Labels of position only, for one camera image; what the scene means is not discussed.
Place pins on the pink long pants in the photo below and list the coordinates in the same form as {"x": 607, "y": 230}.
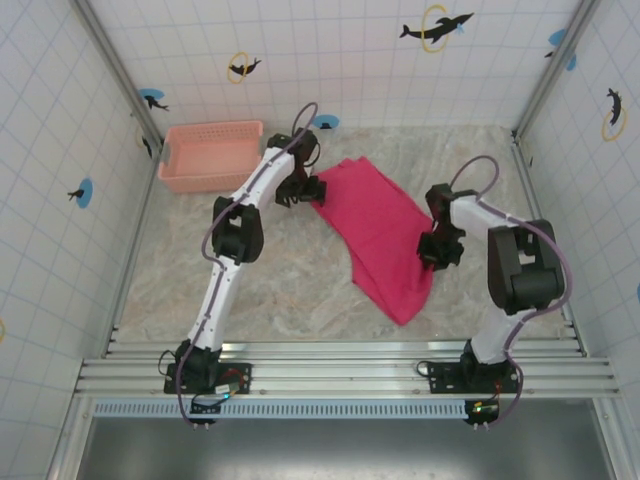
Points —
{"x": 380, "y": 225}

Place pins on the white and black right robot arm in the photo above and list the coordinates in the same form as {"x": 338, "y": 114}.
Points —
{"x": 520, "y": 260}

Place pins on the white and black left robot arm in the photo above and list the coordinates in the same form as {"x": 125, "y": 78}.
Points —
{"x": 227, "y": 280}

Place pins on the pink plastic basket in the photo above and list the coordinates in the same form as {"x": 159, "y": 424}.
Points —
{"x": 210, "y": 155}

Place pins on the small green circuit board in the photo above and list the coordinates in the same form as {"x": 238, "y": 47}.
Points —
{"x": 226, "y": 390}
{"x": 484, "y": 407}

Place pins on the grey metal lower panel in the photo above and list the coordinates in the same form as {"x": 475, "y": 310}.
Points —
{"x": 340, "y": 450}

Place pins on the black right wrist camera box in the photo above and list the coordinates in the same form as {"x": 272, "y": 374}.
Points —
{"x": 451, "y": 257}

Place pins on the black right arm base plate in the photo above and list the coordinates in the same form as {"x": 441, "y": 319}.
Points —
{"x": 445, "y": 375}

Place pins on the aluminium rail beam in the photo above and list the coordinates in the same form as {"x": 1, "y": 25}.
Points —
{"x": 340, "y": 370}

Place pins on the aluminium corner post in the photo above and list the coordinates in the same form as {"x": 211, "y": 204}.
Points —
{"x": 555, "y": 70}
{"x": 120, "y": 75}

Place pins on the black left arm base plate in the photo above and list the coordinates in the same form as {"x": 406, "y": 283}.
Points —
{"x": 240, "y": 375}

